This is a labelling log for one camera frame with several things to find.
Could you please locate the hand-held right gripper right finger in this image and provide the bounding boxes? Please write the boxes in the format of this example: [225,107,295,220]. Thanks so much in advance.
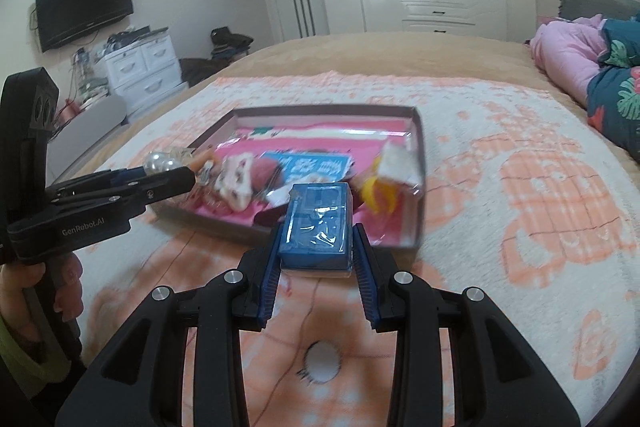
[351,223,581,427]

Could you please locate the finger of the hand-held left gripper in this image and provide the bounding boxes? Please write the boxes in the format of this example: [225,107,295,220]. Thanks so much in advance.
[46,167,197,222]
[50,168,148,192]

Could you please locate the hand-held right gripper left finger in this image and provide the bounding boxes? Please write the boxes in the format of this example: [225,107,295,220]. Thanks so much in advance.
[52,223,281,427]

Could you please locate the clear ball hair ties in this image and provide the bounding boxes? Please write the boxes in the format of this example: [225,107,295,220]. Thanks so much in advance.
[144,149,193,175]

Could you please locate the brown shallow cardboard box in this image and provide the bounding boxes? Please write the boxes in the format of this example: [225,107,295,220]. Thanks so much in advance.
[155,104,426,250]

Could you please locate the blue box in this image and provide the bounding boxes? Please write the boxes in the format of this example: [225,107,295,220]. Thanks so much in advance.
[279,183,355,280]

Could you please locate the person's left forearm green sleeve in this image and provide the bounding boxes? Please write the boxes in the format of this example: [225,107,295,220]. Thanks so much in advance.
[0,312,71,400]

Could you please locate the person's left hand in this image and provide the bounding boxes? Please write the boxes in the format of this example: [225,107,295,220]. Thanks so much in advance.
[0,252,85,333]

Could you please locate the grey padded bench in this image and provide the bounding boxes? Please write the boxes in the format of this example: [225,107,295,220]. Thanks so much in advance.
[50,94,128,172]

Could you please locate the white hair claw clip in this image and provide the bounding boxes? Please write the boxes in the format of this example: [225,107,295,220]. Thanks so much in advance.
[217,154,257,212]

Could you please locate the pink dotted scrunchie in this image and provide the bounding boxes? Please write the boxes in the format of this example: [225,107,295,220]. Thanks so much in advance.
[250,157,291,208]

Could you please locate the white drawer cabinet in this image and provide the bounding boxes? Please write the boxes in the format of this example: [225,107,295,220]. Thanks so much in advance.
[100,27,183,118]

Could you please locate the dark brown cloth heap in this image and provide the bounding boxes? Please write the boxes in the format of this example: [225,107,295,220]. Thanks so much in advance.
[180,57,236,86]

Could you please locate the white orange fleece blanket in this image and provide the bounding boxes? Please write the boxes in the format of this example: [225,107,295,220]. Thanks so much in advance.
[75,72,640,427]

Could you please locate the dark clothes pile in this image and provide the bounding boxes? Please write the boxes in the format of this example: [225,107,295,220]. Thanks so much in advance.
[210,27,253,58]

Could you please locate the bed with tan cover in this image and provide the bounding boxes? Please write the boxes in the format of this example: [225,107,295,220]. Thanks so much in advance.
[0,32,640,427]

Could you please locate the pink quilted jacket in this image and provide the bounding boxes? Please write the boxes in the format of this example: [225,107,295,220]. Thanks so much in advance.
[529,13,608,108]

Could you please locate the blue floral pillow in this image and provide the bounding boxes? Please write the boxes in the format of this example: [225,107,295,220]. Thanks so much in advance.
[585,12,640,165]

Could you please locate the grey pillow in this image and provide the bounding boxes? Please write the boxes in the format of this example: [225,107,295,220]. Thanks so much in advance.
[556,0,640,25]

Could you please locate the black wall television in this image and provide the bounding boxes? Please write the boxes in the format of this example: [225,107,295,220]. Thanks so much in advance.
[35,0,135,54]

